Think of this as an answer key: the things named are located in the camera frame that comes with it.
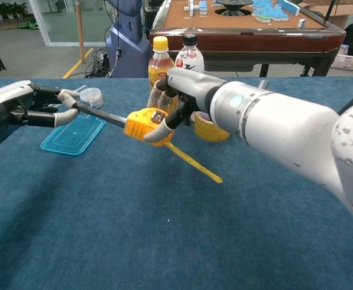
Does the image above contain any black mahjong table centre dish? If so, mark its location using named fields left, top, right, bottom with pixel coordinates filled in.
left=214, top=0, right=254, bottom=16

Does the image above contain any yellow adhesive tape roll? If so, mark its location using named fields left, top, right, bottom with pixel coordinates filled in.
left=193, top=111, right=231, bottom=143

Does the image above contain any wooden pole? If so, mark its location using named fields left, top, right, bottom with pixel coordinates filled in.
left=75, top=0, right=86, bottom=63

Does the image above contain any mahjong tile wall pile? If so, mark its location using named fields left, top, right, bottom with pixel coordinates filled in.
left=251, top=0, right=301, bottom=24

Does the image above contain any black-cap white drink bottle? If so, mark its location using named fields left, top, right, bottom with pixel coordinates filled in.
left=175, top=34, right=205, bottom=75

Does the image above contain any yellow-cap tea bottle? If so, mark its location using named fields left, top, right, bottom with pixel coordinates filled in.
left=147, top=36, right=180, bottom=115

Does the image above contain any blue felt table mat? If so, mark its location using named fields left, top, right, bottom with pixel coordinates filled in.
left=0, top=77, right=353, bottom=290

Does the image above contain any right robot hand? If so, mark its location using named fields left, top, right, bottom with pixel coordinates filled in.
left=143, top=68, right=228, bottom=143

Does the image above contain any green floor object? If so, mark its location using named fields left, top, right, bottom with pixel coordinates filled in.
left=18, top=19, right=40, bottom=31

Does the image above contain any clear blue plastic lid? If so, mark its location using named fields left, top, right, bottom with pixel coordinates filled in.
left=39, top=114, right=107, bottom=156

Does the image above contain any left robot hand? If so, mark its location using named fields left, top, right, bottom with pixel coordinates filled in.
left=0, top=80, right=80, bottom=149

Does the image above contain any brown mahjong table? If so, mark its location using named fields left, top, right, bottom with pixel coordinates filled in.
left=149, top=0, right=346, bottom=78

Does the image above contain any white plastic basket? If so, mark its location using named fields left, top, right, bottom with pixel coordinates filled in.
left=333, top=53, right=353, bottom=73

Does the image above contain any row of potted plants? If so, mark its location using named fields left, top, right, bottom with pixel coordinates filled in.
left=0, top=1, right=29, bottom=24

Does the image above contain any mahjong tile cluster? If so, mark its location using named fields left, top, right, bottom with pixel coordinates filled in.
left=184, top=0, right=209, bottom=16

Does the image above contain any yellow tape measure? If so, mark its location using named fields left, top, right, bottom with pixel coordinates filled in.
left=73, top=101, right=224, bottom=184

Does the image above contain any blue machine pedestal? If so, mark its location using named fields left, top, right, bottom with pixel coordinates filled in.
left=105, top=0, right=152, bottom=79

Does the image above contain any black floor cable bundle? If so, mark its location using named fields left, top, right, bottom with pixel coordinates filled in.
left=85, top=48, right=114, bottom=79

